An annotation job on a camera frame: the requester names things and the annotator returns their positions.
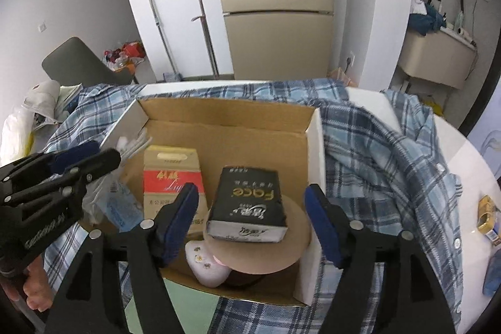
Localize blue plaid shirt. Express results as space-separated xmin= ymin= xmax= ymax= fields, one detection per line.
xmin=41 ymin=80 xmax=464 ymax=334

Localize yellow bag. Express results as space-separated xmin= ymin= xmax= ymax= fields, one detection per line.
xmin=425 ymin=95 xmax=445 ymax=113

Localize yellow printed packet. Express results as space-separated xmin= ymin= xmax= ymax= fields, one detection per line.
xmin=143 ymin=146 xmax=204 ymax=225

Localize dark blue clothes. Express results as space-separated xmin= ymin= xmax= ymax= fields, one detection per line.
xmin=409 ymin=3 xmax=447 ymax=36

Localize green sheet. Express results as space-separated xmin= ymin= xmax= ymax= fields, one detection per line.
xmin=117 ymin=275 xmax=220 ymax=334

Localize small yellow box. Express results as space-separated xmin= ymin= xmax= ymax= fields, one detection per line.
xmin=477 ymin=195 xmax=501 ymax=241

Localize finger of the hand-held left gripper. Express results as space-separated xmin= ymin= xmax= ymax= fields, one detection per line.
xmin=0 ymin=141 xmax=101 ymax=183
xmin=49 ymin=148 xmax=122 ymax=198

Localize beige vanity cabinet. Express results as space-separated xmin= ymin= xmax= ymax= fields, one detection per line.
xmin=398 ymin=25 xmax=478 ymax=90

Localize mop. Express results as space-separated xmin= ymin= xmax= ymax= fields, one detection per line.
xmin=140 ymin=0 xmax=183 ymax=81

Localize cardboard box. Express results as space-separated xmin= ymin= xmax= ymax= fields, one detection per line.
xmin=100 ymin=95 xmax=327 ymax=307

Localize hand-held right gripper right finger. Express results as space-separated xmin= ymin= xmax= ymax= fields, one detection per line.
xmin=304 ymin=183 xmax=457 ymax=334

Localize small blue pouch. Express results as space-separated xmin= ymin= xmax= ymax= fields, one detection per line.
xmin=482 ymin=252 xmax=501 ymax=297

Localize red bag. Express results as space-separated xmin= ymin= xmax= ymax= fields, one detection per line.
xmin=104 ymin=41 xmax=146 ymax=70

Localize black tissue pack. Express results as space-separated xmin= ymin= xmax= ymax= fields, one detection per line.
xmin=206 ymin=167 xmax=289 ymax=243

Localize person's left hand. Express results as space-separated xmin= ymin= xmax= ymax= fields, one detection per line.
xmin=21 ymin=256 xmax=53 ymax=311

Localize brown stick with hook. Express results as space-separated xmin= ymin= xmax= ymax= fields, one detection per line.
xmin=191 ymin=0 xmax=220 ymax=80

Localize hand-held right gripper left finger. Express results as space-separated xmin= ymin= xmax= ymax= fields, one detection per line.
xmin=45 ymin=182 xmax=200 ymax=334

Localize blue plastic packet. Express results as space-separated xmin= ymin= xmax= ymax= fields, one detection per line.
xmin=84 ymin=170 xmax=145 ymax=233

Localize round beige pad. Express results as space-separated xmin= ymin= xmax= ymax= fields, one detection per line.
xmin=202 ymin=195 xmax=312 ymax=274

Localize white tissue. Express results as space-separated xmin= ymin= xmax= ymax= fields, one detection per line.
xmin=115 ymin=134 xmax=153 ymax=158

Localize white plastic bag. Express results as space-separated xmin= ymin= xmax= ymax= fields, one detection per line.
xmin=0 ymin=107 xmax=40 ymax=166

